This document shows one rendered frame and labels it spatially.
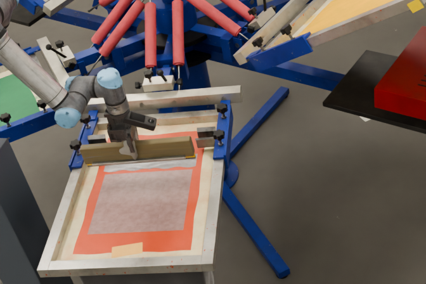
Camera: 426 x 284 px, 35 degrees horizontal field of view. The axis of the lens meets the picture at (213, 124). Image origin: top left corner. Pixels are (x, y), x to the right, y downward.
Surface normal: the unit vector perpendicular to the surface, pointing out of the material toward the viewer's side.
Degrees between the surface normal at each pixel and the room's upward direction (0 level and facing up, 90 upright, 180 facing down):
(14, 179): 90
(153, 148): 92
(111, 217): 0
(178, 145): 92
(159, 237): 0
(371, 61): 0
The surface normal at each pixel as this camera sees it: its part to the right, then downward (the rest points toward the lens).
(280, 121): -0.16, -0.77
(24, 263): -0.22, 0.64
